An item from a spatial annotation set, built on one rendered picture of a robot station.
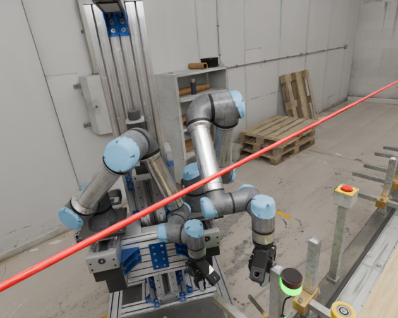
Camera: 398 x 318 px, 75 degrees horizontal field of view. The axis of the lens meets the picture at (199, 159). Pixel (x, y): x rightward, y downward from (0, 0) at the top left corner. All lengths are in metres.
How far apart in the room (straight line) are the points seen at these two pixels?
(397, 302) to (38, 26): 3.15
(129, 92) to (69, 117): 1.82
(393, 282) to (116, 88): 1.44
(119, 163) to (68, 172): 2.29
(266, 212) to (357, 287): 0.95
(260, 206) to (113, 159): 0.52
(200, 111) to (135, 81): 0.44
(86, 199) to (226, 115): 0.66
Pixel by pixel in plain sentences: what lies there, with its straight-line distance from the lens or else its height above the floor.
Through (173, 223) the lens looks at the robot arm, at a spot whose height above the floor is 1.16.
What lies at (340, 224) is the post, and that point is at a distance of 1.34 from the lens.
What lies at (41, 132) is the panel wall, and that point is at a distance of 3.06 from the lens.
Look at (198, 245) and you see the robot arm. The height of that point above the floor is 1.10.
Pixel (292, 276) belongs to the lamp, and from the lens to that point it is 0.89.
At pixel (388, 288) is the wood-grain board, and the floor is 0.90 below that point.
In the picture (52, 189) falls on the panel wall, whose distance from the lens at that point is 3.24.
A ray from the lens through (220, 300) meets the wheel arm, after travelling 1.22.
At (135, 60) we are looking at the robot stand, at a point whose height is 1.79.
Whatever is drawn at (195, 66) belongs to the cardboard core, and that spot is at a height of 1.59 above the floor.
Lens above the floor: 1.82
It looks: 23 degrees down
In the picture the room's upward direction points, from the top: 6 degrees counter-clockwise
